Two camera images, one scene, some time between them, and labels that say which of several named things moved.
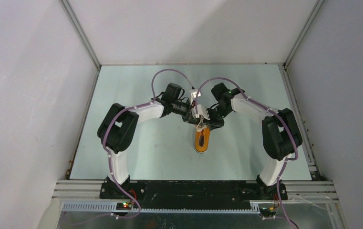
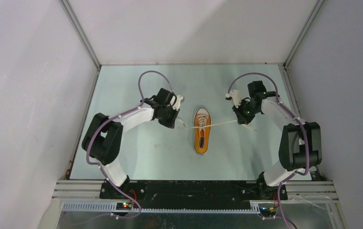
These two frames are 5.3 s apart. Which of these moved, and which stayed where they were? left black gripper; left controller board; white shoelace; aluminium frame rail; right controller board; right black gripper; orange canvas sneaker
Moved: left black gripper; right black gripper; white shoelace
Stayed: right controller board; aluminium frame rail; orange canvas sneaker; left controller board
